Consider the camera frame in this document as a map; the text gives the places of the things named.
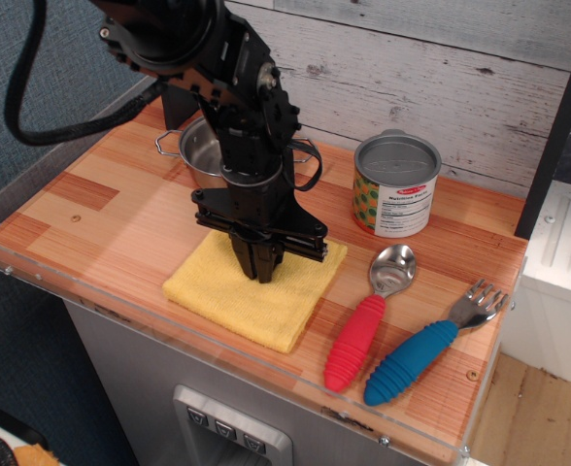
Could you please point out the grey toy fridge cabinet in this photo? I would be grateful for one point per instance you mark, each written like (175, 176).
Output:
(176, 409)

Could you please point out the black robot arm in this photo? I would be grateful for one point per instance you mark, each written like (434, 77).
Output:
(201, 47)

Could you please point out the red handled spoon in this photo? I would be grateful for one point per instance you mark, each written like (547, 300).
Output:
(391, 272)

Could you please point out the stainless steel pot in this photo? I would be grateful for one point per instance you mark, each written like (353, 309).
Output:
(198, 147)

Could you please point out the yellow cloth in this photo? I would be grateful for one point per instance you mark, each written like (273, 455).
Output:
(211, 284)

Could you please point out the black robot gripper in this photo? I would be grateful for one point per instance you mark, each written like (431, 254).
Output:
(267, 214)

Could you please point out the black left frame post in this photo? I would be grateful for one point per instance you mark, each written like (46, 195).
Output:
(178, 106)

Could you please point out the toy food can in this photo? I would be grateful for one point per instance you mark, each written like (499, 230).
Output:
(395, 175)

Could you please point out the clear acrylic guard rail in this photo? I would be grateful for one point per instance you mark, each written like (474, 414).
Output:
(149, 230)

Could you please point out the white toy cabinet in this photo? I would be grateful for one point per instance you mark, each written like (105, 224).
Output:
(537, 331)

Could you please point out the orange cloth at corner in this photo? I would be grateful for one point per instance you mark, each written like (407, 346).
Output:
(34, 455)

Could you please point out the black right frame post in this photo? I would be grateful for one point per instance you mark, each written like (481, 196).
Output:
(544, 174)

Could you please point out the blue handled fork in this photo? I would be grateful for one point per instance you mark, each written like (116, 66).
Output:
(481, 303)

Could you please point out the black frame post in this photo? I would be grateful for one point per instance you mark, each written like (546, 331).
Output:
(178, 106)
(544, 174)

